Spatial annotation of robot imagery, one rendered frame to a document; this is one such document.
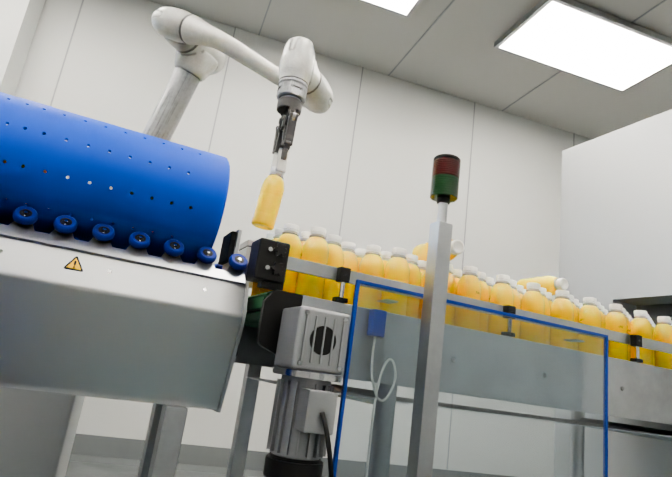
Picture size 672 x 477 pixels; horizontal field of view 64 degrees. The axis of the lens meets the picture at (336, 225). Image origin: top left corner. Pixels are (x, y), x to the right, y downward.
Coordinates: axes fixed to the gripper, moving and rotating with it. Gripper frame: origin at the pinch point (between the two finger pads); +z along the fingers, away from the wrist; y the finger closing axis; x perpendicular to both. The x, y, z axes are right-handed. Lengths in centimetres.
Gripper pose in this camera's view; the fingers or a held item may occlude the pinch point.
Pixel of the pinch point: (279, 163)
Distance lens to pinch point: 160.9
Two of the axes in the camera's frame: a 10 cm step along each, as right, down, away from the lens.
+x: 8.9, 2.4, 3.9
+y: 4.3, -1.9, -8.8
